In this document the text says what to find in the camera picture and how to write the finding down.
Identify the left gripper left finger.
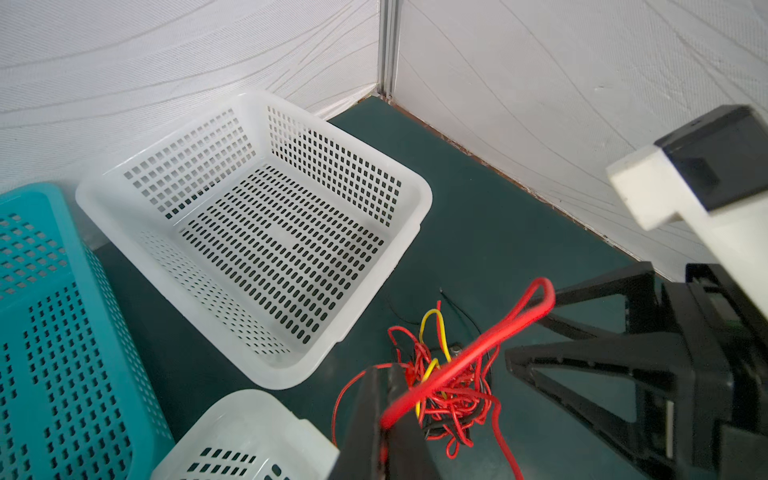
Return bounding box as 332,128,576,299
328,367,390,480

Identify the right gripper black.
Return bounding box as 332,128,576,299
505,261,767,479

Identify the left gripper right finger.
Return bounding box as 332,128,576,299
383,364,442,480

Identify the red wire bundle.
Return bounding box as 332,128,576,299
331,299,526,480

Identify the yellow wire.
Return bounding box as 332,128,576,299
413,308,452,420

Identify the thick red wire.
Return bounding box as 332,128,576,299
379,276,557,431

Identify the large white plastic basket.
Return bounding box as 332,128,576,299
151,389,339,479

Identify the small white plastic basket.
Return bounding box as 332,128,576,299
76,91,432,390

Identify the teal plastic basket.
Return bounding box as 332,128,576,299
1,183,174,479

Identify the black wire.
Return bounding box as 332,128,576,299
383,289,483,337

